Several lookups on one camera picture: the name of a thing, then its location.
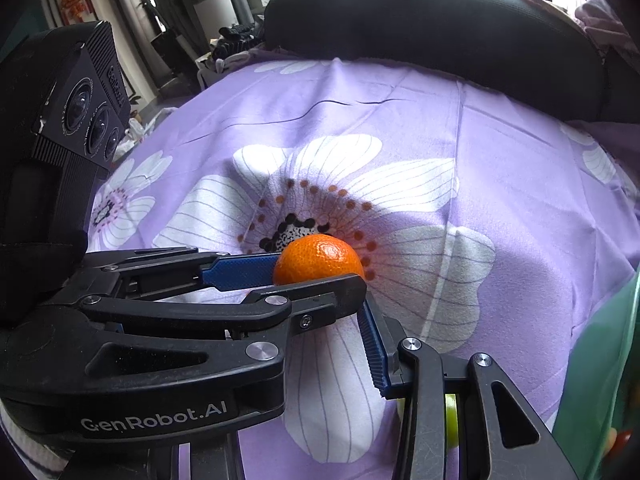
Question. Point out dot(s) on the black clutter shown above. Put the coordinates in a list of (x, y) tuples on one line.
[(237, 40)]

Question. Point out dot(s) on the pinkish crumpled cloth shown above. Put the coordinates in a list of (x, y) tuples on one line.
[(600, 25)]

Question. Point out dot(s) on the red wall decoration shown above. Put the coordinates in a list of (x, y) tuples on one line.
[(75, 4)]

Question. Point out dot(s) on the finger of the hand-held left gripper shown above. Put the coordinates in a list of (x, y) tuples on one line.
[(200, 315), (240, 272)]

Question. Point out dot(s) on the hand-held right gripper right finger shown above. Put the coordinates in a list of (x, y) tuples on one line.
[(375, 350)]

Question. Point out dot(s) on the green plastic basin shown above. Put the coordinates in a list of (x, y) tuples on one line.
[(600, 360)]

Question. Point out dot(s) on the dark sofa cushion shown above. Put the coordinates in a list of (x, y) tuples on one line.
[(425, 25)]

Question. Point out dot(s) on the white box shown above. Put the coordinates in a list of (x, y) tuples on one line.
[(214, 15)]

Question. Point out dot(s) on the orange tangerine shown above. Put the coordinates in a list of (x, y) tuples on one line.
[(320, 260)]

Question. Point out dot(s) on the white plastic bag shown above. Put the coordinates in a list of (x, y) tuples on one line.
[(142, 127)]

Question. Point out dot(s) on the black cabinet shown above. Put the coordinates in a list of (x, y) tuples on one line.
[(172, 55)]

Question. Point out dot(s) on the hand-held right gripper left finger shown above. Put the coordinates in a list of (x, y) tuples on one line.
[(235, 460)]

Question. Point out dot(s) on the purple floral bedsheet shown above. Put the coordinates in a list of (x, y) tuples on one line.
[(500, 185)]

